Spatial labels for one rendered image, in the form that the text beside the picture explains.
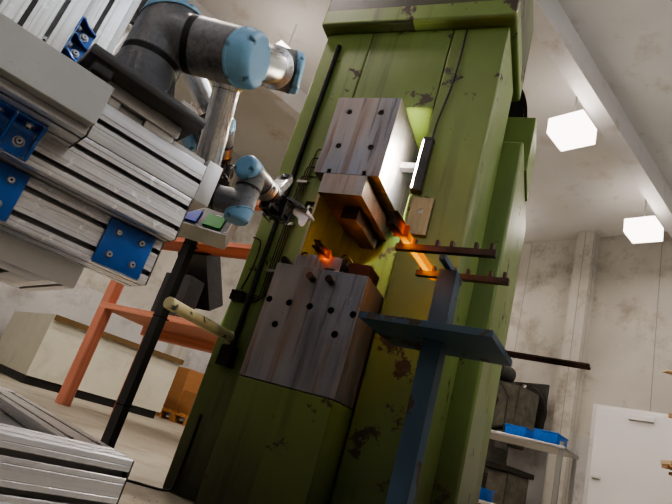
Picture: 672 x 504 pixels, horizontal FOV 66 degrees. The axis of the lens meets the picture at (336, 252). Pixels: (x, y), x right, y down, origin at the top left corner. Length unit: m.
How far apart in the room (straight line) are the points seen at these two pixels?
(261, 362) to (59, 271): 1.00
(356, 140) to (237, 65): 1.27
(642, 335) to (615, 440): 1.78
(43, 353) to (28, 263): 6.02
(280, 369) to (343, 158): 0.92
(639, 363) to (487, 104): 7.94
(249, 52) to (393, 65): 1.68
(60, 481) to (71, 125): 0.51
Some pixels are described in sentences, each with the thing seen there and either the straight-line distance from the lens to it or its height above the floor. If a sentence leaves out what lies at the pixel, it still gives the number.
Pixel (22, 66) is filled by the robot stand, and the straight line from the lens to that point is 0.86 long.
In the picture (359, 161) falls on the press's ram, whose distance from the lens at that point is 2.21.
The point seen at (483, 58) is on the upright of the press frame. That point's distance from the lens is 2.61.
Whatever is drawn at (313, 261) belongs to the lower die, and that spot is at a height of 0.96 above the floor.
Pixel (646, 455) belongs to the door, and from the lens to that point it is 9.59.
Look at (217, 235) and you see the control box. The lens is 2.10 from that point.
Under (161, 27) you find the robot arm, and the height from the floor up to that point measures 0.96.
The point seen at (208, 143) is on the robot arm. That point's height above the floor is 0.99.
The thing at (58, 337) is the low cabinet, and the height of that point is 0.59.
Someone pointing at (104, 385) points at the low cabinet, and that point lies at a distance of 7.32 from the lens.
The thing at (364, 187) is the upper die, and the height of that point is 1.31.
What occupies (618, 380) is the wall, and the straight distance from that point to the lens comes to 9.99.
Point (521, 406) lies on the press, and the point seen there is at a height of 1.74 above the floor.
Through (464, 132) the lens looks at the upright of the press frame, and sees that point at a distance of 2.36.
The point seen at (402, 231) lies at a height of 0.98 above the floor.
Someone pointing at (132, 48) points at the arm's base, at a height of 0.89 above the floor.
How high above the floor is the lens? 0.33
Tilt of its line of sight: 20 degrees up
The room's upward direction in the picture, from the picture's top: 17 degrees clockwise
